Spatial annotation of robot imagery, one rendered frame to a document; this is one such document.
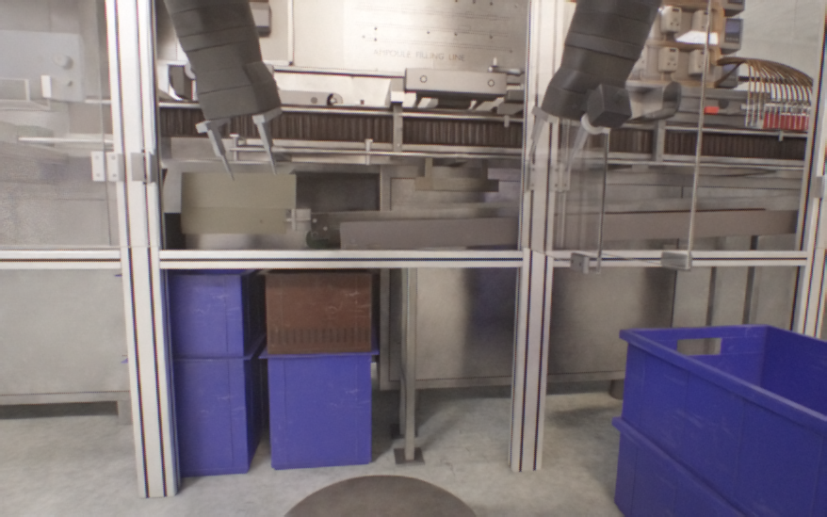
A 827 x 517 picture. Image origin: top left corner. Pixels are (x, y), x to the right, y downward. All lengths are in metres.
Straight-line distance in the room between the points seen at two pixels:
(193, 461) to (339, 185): 0.95
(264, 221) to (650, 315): 1.32
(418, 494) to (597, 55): 0.64
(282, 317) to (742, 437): 0.95
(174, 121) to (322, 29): 0.63
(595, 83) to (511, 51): 1.28
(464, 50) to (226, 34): 1.30
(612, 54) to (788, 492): 0.66
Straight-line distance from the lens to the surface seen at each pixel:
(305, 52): 1.65
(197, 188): 1.13
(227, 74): 0.48
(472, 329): 1.42
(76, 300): 1.56
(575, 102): 0.48
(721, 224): 1.48
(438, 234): 1.08
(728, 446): 0.91
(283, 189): 1.08
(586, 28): 0.48
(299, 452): 1.25
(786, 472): 0.85
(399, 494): 0.74
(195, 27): 0.47
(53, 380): 1.67
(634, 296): 1.65
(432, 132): 1.26
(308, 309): 1.10
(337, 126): 1.23
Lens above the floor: 0.69
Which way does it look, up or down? 7 degrees down
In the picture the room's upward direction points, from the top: 1 degrees clockwise
